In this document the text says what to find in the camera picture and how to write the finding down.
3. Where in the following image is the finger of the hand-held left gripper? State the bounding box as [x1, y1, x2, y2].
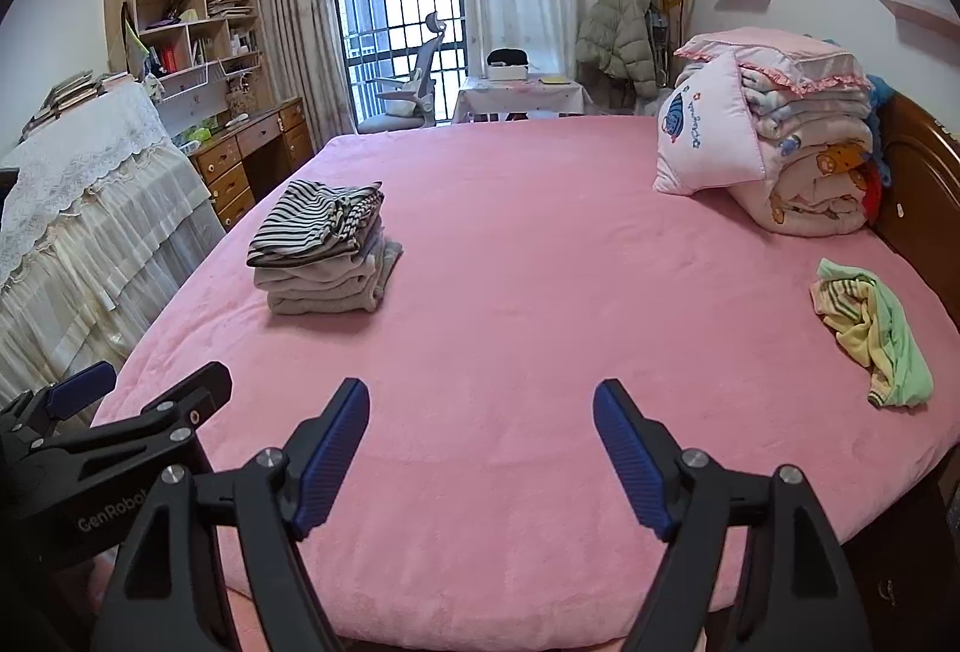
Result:
[30, 361, 233, 467]
[0, 361, 117, 444]

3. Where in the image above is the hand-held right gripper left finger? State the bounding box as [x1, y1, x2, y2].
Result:
[94, 376, 372, 652]

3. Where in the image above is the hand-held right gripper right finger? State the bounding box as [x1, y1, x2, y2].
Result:
[592, 378, 875, 652]

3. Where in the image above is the striped turtleneck shirt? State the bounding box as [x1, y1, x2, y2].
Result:
[246, 178, 385, 268]

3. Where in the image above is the folded grey clothes stack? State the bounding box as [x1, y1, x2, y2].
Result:
[253, 232, 404, 317]

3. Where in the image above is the lace covered furniture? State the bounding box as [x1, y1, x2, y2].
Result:
[0, 77, 226, 413]

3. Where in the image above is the wooden desk with drawers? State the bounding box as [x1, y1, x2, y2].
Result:
[187, 97, 314, 233]

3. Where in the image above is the pink bed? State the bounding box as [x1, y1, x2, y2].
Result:
[90, 113, 960, 652]

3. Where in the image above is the pastel yellow green garment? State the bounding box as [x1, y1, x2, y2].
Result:
[810, 258, 935, 411]

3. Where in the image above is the stack of books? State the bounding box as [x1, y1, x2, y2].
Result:
[21, 70, 136, 139]

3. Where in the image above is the cartoon print folded quilt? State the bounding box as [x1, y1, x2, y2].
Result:
[739, 70, 880, 238]

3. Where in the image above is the white pillow with whale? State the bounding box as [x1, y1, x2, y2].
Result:
[652, 52, 762, 197]

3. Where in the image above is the beige curtain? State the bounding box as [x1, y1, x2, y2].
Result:
[253, 0, 353, 137]

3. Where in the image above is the grey office chair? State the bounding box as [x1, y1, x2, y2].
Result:
[356, 11, 447, 135]

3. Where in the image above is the small table with tablecloth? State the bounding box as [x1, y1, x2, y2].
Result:
[452, 74, 590, 124]

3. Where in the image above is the wooden bed headboard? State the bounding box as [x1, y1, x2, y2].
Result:
[870, 92, 960, 293]

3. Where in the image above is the black and white box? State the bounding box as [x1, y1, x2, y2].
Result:
[486, 49, 530, 83]

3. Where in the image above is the grey puffy jacket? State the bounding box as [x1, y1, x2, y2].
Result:
[576, 0, 661, 98]

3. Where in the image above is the pink ruffled folded quilt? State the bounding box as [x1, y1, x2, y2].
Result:
[673, 26, 872, 98]

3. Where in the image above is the blue cloth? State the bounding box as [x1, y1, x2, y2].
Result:
[866, 74, 901, 188]

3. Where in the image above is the pink wall shelf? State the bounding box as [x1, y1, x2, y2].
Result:
[876, 0, 960, 30]

